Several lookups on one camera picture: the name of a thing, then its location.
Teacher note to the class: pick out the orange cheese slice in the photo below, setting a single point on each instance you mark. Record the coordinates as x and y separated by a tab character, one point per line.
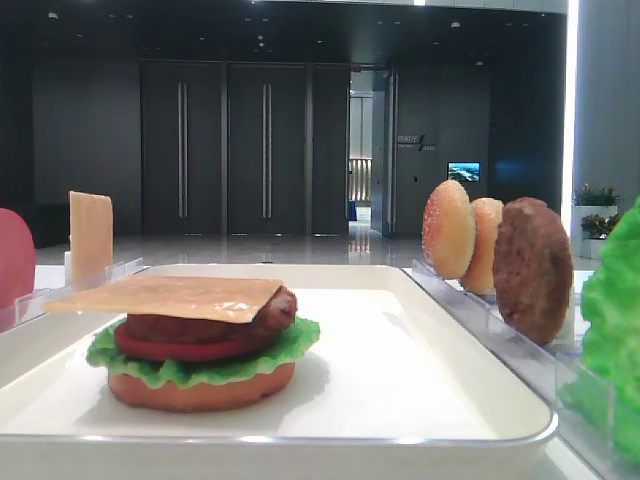
230	300

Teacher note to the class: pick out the meat patty on burger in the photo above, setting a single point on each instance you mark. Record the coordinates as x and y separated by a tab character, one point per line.
274	317

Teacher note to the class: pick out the lettuce on burger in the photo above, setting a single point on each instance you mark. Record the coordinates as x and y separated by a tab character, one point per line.
290	346

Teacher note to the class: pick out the tomato slice on burger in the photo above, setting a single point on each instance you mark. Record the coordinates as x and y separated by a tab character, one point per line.
189	352

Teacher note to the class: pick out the standing brown meat patty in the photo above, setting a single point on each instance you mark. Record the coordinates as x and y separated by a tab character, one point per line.
532	269

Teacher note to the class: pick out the standing cheese slice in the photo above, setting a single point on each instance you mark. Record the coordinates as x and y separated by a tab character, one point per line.
91	235

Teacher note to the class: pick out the standing red tomato slice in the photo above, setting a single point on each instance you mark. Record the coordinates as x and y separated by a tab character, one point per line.
18	258

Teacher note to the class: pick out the standing green lettuce leaf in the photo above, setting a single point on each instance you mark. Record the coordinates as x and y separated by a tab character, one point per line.
610	346

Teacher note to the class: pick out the sesame top bun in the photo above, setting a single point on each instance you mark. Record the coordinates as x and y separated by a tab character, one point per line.
448	234

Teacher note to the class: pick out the white serving tray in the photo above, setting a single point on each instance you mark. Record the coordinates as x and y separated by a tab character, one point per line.
395	388

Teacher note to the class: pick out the plain bun half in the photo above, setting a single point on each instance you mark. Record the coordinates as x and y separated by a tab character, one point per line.
479	275

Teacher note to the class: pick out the bottom bun on tray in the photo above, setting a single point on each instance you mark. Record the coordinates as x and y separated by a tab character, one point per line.
203	396

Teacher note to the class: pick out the potted plants in planter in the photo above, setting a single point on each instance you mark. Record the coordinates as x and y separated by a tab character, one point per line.
594	215

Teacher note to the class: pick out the wall monitor screen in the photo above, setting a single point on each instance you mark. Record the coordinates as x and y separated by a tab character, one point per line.
464	171

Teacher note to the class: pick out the clear left holder rail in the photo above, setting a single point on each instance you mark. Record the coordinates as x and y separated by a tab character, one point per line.
31	306

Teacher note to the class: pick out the clear patty holder rail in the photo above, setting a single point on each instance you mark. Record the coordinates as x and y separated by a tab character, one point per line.
547	369

